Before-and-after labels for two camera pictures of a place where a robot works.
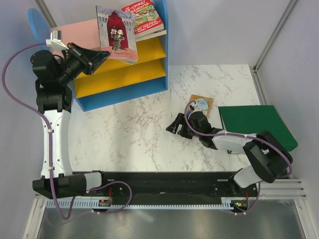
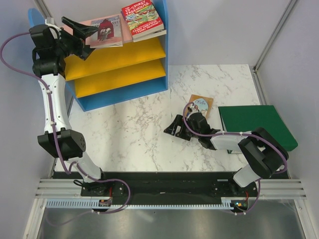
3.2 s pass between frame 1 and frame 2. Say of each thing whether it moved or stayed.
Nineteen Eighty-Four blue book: stayed
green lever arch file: stayed
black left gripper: moved
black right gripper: stayed
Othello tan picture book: stayed
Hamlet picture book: moved
